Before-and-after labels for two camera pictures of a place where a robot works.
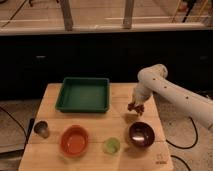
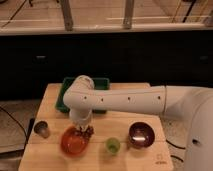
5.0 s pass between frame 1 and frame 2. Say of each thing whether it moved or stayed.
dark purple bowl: stayed
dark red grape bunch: moved
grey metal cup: stayed
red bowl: stayed
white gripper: moved
